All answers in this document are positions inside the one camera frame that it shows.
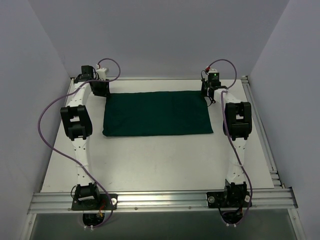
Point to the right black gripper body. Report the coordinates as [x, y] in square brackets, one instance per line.
[208, 91]

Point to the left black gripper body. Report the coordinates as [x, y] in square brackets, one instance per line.
[100, 88]

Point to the dark green surgical cloth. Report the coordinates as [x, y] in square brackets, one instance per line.
[161, 113]

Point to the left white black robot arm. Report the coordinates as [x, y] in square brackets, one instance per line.
[78, 127]

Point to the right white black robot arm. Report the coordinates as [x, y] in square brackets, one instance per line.
[236, 126]

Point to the back aluminium frame rail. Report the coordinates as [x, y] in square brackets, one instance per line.
[141, 78]

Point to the aluminium frame rail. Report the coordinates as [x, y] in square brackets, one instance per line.
[163, 201]
[262, 134]
[141, 78]

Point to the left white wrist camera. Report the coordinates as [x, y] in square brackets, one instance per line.
[102, 72]

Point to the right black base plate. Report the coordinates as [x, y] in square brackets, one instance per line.
[227, 200]

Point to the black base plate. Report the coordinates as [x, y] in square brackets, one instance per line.
[91, 204]
[227, 200]

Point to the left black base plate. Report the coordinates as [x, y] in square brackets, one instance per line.
[91, 204]

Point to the right aluminium frame rail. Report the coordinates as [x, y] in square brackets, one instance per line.
[262, 134]

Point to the front aluminium frame rail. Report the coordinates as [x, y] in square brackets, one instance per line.
[163, 201]

